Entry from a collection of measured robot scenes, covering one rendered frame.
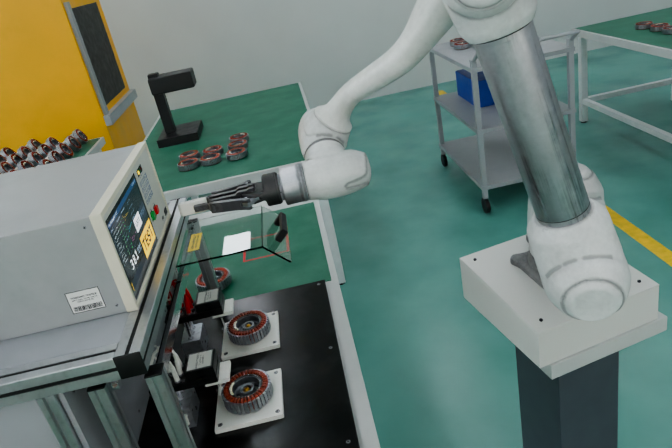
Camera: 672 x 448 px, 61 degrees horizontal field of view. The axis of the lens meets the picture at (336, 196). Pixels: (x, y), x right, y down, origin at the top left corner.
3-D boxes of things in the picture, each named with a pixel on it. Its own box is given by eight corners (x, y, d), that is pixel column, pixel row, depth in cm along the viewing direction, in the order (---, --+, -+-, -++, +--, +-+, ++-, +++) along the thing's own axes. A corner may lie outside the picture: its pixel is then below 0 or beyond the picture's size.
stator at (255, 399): (273, 374, 134) (269, 362, 132) (274, 409, 123) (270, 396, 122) (226, 386, 133) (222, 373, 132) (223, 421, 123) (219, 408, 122)
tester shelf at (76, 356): (191, 211, 159) (186, 196, 157) (147, 373, 96) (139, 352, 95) (33, 246, 157) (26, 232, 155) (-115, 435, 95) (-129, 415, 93)
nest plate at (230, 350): (278, 314, 158) (277, 310, 158) (280, 347, 144) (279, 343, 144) (225, 326, 158) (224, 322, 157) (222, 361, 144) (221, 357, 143)
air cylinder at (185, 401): (200, 402, 132) (193, 383, 130) (197, 426, 125) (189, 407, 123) (178, 407, 132) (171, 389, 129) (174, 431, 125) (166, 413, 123)
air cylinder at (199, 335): (208, 338, 154) (202, 321, 152) (206, 356, 147) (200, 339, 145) (190, 342, 154) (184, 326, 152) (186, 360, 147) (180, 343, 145)
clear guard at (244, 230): (286, 220, 157) (282, 200, 155) (291, 262, 135) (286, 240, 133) (170, 246, 156) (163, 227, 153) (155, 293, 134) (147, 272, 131)
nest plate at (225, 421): (281, 371, 136) (280, 367, 136) (284, 418, 122) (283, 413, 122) (220, 386, 135) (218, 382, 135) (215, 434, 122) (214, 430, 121)
